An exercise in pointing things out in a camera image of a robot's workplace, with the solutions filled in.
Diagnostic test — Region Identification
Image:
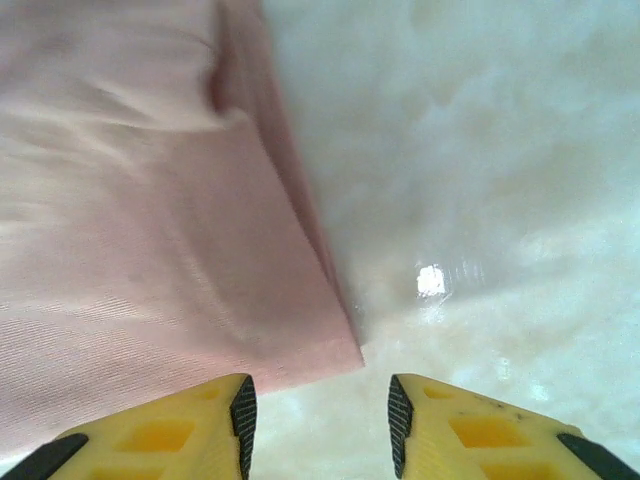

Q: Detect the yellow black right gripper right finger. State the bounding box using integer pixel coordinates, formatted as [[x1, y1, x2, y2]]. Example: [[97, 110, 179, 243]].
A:
[[387, 373, 640, 480]]

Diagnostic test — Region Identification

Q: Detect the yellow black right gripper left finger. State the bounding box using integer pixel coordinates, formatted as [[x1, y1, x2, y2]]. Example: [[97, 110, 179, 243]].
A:
[[0, 372, 259, 480]]

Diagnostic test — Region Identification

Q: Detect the pink t-shirt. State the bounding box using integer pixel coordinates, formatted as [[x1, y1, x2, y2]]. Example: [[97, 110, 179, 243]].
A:
[[0, 0, 365, 451]]

